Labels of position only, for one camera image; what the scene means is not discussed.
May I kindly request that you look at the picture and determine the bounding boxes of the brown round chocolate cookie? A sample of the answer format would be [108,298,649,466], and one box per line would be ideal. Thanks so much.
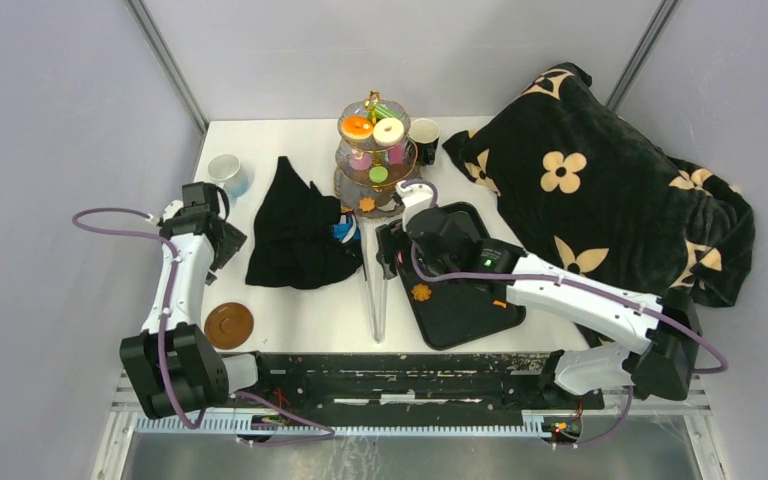
[378,199,400,215]

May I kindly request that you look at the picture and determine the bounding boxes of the brown madeleine bread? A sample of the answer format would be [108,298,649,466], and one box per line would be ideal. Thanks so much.
[386,169,415,188]

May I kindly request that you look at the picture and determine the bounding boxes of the orange leaf cookie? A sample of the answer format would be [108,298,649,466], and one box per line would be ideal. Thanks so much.
[358,197,377,213]

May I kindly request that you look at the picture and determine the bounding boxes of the metal serving tongs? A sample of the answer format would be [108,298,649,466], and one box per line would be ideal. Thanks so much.
[360,221,388,345]

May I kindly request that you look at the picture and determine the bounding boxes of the green round cookie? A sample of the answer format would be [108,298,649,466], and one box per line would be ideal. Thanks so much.
[368,165,389,184]

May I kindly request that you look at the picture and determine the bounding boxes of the pink cake slice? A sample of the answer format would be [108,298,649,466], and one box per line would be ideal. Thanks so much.
[387,146,404,165]

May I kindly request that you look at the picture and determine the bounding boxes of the three-tier glass cake stand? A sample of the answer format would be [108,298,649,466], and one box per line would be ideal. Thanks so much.
[333,90,421,218]

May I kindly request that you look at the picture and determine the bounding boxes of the white frosted donut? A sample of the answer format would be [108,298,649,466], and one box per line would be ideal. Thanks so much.
[372,117,405,148]

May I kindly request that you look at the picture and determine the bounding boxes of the orange frosted donut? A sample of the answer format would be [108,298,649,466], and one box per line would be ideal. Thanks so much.
[340,115,374,143]

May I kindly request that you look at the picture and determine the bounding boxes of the green cake slice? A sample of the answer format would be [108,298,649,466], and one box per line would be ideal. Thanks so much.
[365,98,396,122]

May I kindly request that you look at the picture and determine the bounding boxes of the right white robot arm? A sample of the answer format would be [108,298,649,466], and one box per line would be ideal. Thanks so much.
[376,179,705,408]

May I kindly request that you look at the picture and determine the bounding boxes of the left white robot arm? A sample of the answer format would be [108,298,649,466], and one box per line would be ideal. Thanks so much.
[119,182,275,420]

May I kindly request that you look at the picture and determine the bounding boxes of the white and blue mug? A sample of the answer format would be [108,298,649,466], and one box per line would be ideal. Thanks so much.
[207,154,250,198]

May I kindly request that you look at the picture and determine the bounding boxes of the orange flower cookie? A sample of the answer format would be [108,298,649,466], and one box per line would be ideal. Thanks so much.
[411,283,432,302]

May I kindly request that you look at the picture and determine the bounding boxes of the black serving tray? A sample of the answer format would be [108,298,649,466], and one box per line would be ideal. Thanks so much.
[395,236,526,351]

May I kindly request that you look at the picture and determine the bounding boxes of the black cloth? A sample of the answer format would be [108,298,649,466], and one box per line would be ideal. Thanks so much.
[245,156,363,290]

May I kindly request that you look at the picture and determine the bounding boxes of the blue patterned item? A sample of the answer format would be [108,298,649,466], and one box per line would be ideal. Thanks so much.
[332,211,361,244]

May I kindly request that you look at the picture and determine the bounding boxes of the black mug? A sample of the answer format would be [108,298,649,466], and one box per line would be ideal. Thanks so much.
[408,118,440,166]

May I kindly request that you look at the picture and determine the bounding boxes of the brown round saucer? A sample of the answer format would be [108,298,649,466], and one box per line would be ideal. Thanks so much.
[204,302,254,350]

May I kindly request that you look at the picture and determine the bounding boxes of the black floral blanket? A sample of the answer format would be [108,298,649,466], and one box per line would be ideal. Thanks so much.
[443,62,756,308]

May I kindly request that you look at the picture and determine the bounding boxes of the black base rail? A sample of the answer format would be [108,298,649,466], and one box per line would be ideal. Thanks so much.
[248,353,605,427]

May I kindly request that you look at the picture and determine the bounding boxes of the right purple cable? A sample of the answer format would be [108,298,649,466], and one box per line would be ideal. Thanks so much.
[397,178,730,448]

